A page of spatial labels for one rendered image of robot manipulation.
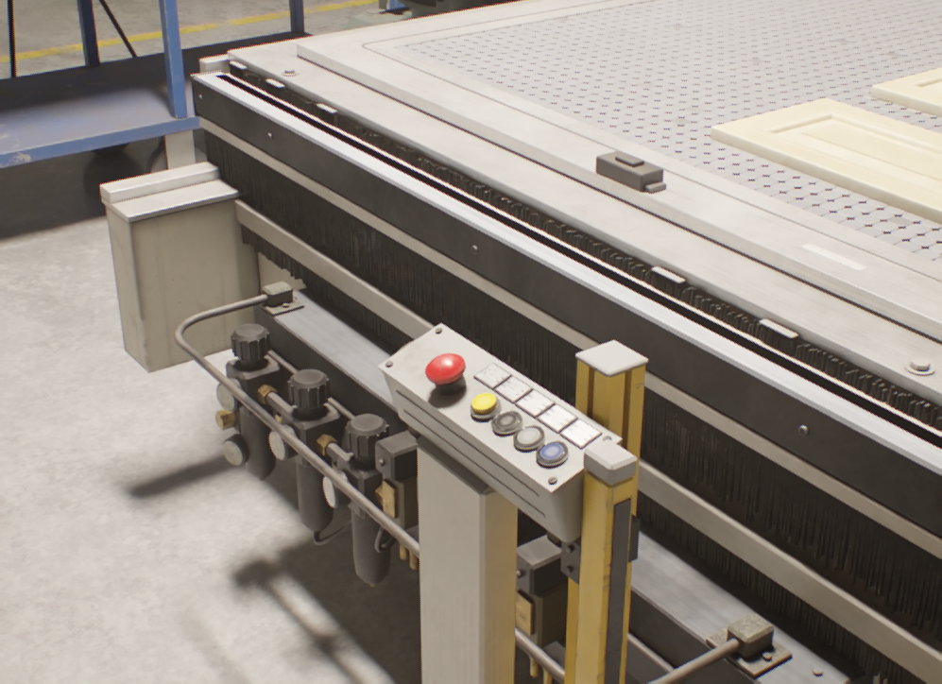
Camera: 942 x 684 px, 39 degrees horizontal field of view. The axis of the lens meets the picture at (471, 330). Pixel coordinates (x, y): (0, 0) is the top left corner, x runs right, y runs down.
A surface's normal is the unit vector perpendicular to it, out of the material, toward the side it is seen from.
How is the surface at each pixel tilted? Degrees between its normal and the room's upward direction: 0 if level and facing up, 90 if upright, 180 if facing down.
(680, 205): 0
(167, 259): 90
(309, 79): 0
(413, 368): 18
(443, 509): 90
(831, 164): 0
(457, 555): 90
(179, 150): 90
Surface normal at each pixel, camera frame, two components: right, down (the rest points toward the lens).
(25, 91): 0.00, -0.89
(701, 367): -0.81, 0.26
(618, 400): 0.58, 0.36
